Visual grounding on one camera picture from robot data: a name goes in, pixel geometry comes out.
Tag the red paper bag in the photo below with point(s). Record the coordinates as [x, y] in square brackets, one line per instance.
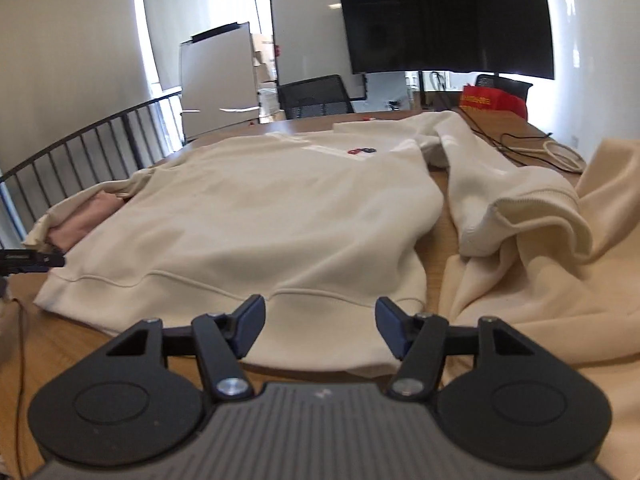
[486, 98]

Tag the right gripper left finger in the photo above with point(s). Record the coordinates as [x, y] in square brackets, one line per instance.
[221, 341]

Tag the black office chair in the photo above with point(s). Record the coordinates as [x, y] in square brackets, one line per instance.
[315, 97]

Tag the whiteboard near monitor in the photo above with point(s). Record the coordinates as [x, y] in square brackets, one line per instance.
[310, 41]

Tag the pink folded garment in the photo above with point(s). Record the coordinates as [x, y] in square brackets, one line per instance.
[83, 220]

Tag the white sweatshirt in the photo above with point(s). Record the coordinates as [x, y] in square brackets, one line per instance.
[320, 224]

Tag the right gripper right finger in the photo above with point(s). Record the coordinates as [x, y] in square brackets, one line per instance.
[418, 343]

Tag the large black monitor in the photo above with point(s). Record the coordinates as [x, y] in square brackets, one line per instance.
[462, 36]

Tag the whiteboard near railing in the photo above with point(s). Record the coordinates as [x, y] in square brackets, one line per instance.
[218, 83]

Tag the beige hoodie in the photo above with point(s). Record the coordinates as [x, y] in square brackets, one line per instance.
[558, 261]

